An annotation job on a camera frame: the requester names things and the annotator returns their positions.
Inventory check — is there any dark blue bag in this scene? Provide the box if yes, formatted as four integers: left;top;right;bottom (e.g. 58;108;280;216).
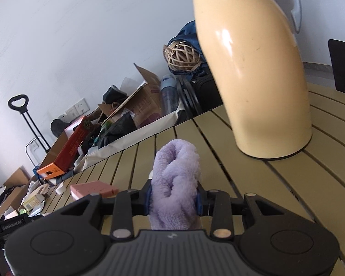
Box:
168;20;216;78

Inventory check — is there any pink box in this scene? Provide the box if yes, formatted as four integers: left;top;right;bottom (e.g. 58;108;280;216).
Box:
70;181;120;200

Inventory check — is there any red box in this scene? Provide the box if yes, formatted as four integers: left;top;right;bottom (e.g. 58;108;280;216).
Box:
54;116;91;173

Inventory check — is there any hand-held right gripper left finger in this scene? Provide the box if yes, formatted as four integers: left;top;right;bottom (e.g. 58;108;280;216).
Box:
60;180;153;240

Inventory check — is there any purple towel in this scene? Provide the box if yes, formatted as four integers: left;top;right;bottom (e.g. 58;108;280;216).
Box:
148;139;203;231

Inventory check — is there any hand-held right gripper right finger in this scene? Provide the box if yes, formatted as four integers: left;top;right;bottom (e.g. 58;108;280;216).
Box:
196;180;286;240

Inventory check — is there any dark cloth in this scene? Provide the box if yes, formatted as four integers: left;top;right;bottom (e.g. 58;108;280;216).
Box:
50;119;72;137

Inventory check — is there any beige snack packet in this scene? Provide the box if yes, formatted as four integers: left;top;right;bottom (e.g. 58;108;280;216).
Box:
21;183;50;217

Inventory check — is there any khaki folding table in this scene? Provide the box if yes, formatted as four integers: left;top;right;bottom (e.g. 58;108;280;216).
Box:
42;82;345;276

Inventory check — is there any woven rattan ball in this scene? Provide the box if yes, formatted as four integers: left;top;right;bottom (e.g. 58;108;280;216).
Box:
163;42;205;72

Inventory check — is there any blue water bottle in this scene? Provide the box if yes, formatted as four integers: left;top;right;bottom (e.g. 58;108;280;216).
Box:
160;74;179;116

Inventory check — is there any orange box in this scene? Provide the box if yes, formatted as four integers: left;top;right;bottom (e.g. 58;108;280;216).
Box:
36;162;66;179

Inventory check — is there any black trolley handle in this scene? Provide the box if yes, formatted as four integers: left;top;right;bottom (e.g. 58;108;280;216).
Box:
8;94;52;154

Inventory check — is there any black suitcase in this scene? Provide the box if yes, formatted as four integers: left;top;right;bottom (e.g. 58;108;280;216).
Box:
190;73;223;115

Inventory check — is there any black pouch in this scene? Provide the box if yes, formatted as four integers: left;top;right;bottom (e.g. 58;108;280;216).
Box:
103;85;127;104

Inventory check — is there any cream thermos jug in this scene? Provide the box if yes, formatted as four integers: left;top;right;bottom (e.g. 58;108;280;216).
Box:
175;0;313;160

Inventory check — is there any open cardboard box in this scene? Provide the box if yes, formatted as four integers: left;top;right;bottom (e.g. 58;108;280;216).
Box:
98;63;163;128

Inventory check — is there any white wall socket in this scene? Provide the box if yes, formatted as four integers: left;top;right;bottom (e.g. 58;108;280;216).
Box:
66;98;90;121

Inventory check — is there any black folding chair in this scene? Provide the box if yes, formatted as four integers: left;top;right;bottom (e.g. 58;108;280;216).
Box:
328;39;345;95

